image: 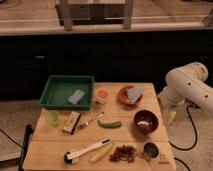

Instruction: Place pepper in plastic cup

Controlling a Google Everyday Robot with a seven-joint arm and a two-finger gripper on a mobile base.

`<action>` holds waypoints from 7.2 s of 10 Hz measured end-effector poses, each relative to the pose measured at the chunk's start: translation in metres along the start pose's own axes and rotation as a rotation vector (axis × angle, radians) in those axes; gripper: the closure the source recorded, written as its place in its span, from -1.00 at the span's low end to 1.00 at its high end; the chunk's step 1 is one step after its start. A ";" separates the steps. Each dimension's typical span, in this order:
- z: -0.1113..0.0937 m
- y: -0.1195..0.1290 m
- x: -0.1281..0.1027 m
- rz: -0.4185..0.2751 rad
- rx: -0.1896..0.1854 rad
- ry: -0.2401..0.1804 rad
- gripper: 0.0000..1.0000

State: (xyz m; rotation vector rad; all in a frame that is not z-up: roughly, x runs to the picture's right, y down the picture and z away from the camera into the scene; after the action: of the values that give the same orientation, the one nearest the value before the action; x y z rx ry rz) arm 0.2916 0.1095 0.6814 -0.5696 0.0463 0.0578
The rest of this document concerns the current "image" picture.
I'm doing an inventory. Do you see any light green plastic cup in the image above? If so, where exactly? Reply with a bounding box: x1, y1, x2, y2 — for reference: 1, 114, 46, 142
46, 111, 60, 127

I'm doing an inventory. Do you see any green pepper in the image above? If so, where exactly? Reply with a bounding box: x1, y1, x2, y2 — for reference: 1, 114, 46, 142
97, 120, 122, 129

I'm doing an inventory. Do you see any wooden block eraser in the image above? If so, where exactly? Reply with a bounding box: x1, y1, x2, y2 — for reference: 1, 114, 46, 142
63, 111, 80, 133

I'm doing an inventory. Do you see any grey cloth on plate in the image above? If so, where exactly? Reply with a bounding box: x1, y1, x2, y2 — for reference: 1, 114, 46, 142
126, 87, 143, 104

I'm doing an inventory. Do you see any orange plate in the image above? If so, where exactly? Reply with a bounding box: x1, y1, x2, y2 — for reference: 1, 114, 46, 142
118, 86, 143, 106

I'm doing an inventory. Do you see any bunch of red grapes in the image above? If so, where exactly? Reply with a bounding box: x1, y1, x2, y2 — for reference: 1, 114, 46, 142
109, 145, 136, 163

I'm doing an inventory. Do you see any metal spoon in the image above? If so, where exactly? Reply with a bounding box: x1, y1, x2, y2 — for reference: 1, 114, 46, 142
78, 112, 104, 129

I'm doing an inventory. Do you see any wooden chair frame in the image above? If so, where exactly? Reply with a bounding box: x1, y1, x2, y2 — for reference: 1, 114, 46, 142
55, 0, 134, 31

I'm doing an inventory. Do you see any green plastic tray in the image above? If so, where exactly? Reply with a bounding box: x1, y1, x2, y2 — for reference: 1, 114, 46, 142
39, 75, 94, 110

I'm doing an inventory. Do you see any grey sponge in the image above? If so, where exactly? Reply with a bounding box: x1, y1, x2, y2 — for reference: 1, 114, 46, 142
68, 89, 85, 104

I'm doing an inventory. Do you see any orange-filled plastic cup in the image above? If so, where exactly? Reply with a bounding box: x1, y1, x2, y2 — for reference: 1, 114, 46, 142
95, 88, 109, 104

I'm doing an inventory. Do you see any black table leg bar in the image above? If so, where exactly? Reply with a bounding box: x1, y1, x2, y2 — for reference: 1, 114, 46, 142
18, 124, 33, 171

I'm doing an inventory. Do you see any dark red bowl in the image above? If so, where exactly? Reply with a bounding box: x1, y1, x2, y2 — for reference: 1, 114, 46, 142
134, 110, 159, 135

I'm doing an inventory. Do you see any yellow corn piece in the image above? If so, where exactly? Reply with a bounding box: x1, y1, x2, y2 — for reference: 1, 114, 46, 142
90, 143, 113, 163

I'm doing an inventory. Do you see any metal measuring cup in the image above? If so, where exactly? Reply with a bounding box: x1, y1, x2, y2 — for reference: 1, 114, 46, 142
141, 142, 159, 161

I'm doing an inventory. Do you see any black cable right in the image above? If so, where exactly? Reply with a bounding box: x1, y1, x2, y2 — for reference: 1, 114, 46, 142
168, 104, 199, 152

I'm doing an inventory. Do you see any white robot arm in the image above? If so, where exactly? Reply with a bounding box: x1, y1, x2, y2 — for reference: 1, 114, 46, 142
157, 62, 213, 125

